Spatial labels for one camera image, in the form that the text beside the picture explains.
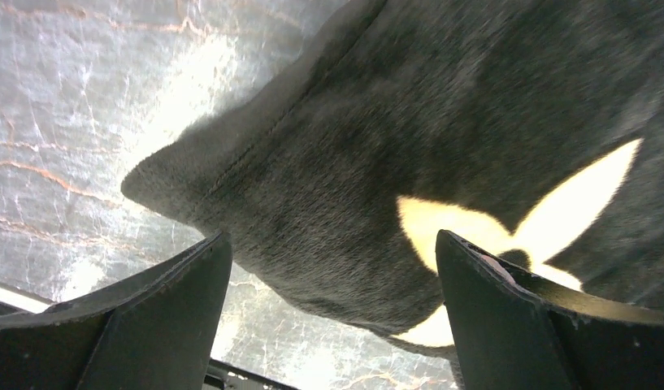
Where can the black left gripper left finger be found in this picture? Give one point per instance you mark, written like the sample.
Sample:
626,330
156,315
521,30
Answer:
153,330

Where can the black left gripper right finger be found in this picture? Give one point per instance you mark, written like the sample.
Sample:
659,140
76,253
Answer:
517,330

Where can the black pillowcase with yellow flowers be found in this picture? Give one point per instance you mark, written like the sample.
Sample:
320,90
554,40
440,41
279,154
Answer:
533,129

